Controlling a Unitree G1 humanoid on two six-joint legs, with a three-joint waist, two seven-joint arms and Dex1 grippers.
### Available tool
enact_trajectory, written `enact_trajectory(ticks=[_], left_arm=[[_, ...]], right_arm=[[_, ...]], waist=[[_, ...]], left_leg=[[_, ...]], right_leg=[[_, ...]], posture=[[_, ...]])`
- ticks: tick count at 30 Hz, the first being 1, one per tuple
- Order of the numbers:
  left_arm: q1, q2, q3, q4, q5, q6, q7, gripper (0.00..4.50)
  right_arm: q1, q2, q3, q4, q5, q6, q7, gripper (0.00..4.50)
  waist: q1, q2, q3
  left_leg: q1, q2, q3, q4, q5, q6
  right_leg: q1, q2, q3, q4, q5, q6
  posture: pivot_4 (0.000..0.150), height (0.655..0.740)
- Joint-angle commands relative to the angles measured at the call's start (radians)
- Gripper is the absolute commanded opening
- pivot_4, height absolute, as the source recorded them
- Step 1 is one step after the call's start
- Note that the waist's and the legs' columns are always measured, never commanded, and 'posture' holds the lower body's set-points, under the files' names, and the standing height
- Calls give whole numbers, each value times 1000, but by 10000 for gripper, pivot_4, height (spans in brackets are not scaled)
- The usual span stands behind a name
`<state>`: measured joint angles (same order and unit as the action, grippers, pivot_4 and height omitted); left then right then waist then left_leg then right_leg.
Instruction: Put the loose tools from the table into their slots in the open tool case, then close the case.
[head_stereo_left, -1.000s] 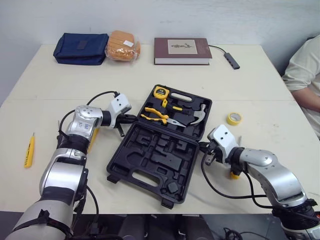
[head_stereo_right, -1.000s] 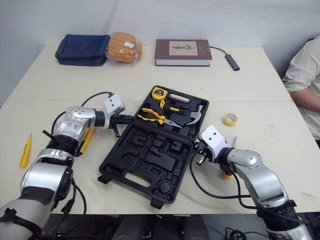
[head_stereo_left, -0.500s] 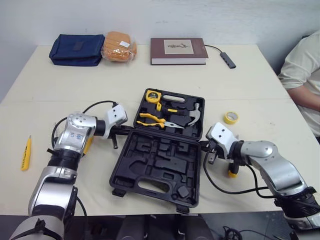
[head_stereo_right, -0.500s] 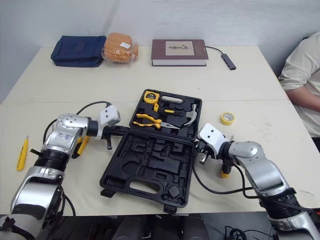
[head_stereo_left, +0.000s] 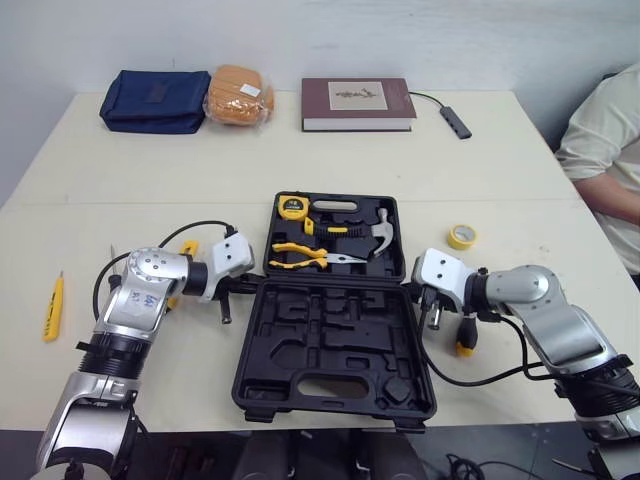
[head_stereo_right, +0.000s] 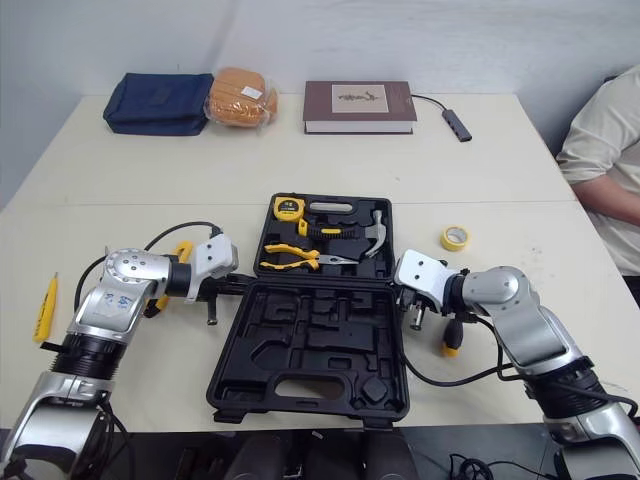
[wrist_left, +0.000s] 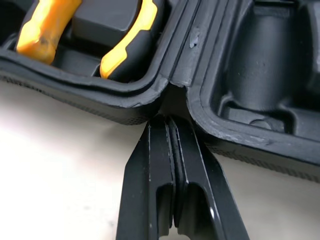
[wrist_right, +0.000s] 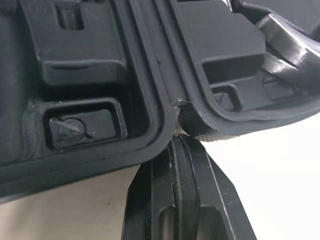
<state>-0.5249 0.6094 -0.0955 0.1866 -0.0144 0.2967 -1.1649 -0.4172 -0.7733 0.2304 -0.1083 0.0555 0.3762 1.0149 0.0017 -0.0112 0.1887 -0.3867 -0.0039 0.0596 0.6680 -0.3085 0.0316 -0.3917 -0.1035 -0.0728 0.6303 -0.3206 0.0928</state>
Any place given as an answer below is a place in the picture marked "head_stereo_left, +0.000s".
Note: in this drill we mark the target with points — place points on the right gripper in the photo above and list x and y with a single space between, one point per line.
431 305

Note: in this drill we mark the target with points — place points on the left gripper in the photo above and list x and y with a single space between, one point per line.
235 285

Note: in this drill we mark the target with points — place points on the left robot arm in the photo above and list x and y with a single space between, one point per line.
135 305

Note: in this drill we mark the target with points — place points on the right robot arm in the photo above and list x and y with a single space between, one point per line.
555 315

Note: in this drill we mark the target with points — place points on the black tool case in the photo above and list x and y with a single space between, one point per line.
330 345

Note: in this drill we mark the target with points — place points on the yellow utility knife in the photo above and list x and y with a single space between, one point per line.
189 248

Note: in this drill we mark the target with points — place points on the yellow roll of tape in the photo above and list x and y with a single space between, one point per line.
457 241

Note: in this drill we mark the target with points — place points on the yellow tape measure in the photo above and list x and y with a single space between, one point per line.
294 207

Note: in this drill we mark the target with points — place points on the slim yellow test screwdriver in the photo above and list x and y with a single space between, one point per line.
52 315

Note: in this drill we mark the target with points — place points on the bread in clear pack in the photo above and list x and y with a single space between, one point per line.
235 97

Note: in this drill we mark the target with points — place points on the navy blue fabric pouch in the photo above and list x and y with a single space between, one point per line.
152 102

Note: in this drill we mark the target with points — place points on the maroon hardcover book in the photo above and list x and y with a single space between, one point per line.
350 102

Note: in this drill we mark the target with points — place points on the person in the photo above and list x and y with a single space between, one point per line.
607 150

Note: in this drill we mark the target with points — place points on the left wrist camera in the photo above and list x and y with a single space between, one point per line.
231 257

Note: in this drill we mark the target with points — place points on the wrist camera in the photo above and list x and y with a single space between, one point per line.
442 272
231 257

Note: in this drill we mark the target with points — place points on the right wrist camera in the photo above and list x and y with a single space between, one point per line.
442 272

